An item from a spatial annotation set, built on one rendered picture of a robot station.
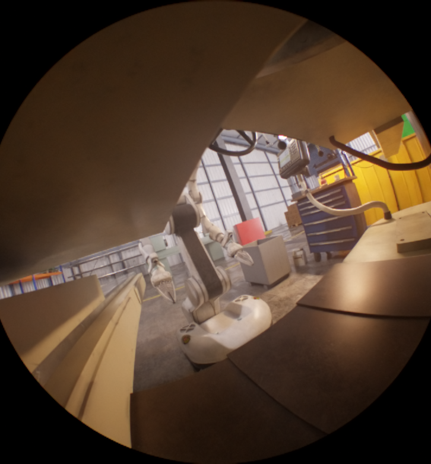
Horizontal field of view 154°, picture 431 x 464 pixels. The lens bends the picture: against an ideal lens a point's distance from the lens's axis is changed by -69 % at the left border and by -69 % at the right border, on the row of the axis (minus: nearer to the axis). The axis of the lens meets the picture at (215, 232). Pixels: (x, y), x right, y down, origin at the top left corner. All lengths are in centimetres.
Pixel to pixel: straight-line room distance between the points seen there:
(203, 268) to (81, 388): 76
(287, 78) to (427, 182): 285
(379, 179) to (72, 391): 313
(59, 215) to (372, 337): 35
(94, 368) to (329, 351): 29
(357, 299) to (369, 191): 277
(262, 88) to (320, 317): 43
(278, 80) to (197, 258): 80
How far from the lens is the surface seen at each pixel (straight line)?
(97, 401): 21
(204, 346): 80
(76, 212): 15
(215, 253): 596
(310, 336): 27
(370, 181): 302
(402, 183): 300
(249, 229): 431
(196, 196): 121
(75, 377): 21
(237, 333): 79
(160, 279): 77
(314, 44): 25
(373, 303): 31
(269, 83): 37
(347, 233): 202
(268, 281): 192
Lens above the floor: 80
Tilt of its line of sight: 2 degrees up
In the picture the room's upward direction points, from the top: 18 degrees counter-clockwise
